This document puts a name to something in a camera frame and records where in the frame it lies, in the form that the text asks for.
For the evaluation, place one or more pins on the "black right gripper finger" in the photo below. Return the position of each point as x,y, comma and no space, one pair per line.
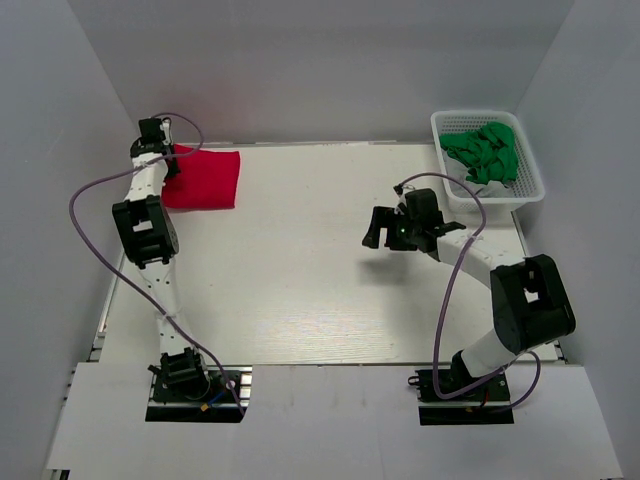
399,239
381,218

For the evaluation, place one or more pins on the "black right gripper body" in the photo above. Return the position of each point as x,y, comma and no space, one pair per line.
411,224

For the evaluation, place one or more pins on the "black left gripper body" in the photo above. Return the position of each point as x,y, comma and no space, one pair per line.
165,144

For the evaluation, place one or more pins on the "red t shirt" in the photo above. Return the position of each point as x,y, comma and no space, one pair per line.
207,181

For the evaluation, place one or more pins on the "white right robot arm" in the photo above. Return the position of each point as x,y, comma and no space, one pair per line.
530,306

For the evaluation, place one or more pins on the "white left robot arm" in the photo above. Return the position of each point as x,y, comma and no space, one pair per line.
148,236

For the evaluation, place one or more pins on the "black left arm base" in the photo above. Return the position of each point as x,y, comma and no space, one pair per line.
185,390

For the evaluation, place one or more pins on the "white plastic basket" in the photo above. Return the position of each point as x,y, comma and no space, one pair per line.
527,188

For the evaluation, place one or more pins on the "green t shirt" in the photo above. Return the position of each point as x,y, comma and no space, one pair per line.
489,152

